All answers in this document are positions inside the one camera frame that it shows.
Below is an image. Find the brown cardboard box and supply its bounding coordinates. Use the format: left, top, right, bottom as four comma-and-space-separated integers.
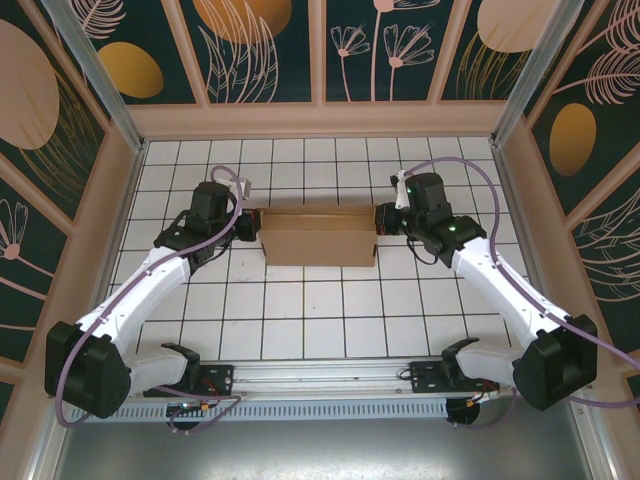
255, 204, 379, 269

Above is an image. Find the aluminium frame post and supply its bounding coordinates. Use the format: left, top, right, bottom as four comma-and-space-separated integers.
489, 0, 601, 147
39, 0, 147, 154

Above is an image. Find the slotted grey cable duct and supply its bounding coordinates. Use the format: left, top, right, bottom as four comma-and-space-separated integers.
67, 399, 449, 421

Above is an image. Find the galvanised metal sheet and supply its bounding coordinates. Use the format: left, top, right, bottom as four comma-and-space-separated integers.
29, 392, 619, 480

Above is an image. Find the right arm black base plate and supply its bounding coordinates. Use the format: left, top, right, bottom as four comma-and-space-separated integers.
408, 360, 501, 396

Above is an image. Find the aluminium mounting rail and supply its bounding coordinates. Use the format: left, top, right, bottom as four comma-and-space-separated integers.
49, 354, 599, 401

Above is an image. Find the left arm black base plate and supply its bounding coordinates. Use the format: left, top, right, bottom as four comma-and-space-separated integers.
143, 363, 236, 399

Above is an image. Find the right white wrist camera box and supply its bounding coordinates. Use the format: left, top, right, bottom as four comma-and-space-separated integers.
389, 170, 412, 211

